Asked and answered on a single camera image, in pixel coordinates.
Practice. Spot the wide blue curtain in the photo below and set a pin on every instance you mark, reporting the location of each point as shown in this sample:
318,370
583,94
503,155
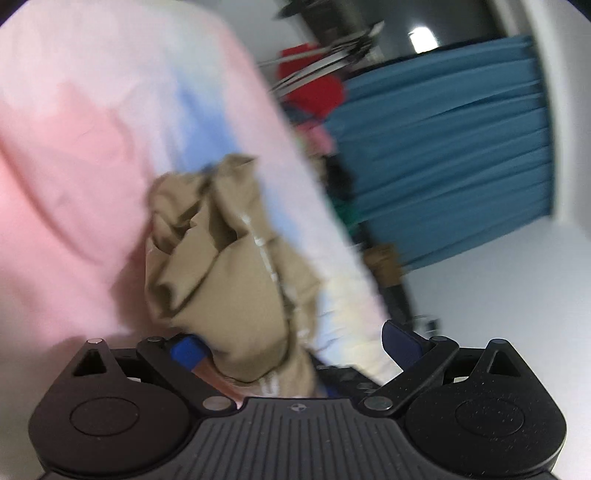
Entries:
438,161

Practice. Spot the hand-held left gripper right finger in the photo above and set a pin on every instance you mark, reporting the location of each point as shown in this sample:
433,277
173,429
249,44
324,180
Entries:
401,344

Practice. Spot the pink garment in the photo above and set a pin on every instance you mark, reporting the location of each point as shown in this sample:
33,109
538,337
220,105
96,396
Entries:
321,136

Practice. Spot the garment steamer stand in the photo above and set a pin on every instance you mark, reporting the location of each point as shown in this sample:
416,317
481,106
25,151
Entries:
323,67

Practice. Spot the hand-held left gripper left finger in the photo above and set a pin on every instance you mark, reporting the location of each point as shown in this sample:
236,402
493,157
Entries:
184,353

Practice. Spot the black garment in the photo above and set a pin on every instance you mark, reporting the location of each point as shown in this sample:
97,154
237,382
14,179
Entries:
339,180

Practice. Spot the bed with pastel sheet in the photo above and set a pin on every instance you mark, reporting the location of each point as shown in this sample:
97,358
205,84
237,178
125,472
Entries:
92,161

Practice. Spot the green garment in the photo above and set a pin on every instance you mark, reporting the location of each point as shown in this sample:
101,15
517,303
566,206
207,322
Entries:
347,214

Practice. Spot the cardboard box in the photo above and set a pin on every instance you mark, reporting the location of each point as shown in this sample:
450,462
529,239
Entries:
381,263

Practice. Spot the red garment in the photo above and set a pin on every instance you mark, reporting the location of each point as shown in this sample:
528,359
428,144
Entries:
318,92

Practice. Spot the dark window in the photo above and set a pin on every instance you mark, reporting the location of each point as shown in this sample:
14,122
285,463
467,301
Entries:
461,18

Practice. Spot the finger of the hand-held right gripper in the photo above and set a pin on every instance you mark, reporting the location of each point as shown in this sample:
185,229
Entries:
346,378

